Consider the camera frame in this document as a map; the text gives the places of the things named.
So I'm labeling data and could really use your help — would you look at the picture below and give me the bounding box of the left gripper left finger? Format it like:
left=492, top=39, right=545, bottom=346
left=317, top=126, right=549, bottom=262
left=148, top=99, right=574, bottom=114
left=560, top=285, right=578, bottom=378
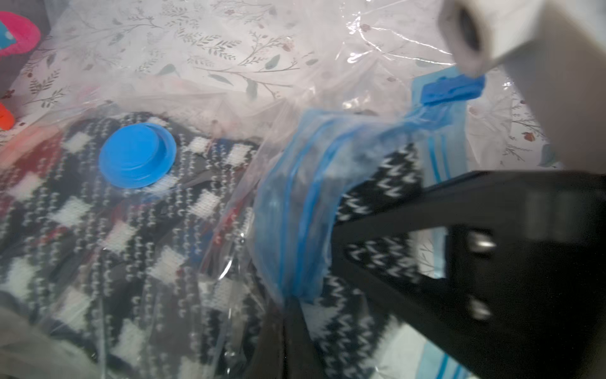
left=243, top=301, right=284, bottom=379

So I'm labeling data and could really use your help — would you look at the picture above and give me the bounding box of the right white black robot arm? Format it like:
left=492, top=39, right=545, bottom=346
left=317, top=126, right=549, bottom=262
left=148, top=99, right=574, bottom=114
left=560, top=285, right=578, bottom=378
left=331, top=1, right=605, bottom=378

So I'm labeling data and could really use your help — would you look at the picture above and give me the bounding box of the blue round bag valve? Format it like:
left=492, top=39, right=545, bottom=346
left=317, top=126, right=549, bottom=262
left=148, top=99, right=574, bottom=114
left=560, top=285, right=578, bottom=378
left=99, top=123, right=177, bottom=189

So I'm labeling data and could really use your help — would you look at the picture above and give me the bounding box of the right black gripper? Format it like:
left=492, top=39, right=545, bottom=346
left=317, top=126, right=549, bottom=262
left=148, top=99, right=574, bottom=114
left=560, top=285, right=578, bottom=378
left=444, top=171, right=605, bottom=378

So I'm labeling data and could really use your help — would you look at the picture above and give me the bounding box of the red plush toy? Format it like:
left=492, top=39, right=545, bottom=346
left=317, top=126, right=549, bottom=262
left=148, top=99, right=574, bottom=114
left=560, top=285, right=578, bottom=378
left=0, top=104, right=16, bottom=130

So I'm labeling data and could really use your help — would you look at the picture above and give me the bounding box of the lower white pink plush toy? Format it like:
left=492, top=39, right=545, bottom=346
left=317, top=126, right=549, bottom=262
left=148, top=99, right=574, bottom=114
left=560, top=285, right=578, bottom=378
left=1, top=11, right=42, bottom=57

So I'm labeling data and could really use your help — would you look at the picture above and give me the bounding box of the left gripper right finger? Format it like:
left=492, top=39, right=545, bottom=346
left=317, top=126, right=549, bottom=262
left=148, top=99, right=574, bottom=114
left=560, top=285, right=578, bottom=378
left=283, top=297, right=326, bottom=379

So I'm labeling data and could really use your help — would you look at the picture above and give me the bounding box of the black white knit scarf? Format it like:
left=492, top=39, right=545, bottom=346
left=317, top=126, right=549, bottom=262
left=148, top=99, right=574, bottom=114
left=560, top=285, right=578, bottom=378
left=0, top=111, right=427, bottom=379

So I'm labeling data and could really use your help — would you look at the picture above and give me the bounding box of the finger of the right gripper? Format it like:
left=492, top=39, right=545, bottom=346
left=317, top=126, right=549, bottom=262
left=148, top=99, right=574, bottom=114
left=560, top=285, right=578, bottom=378
left=331, top=171, right=478, bottom=265
left=332, top=246, right=521, bottom=378

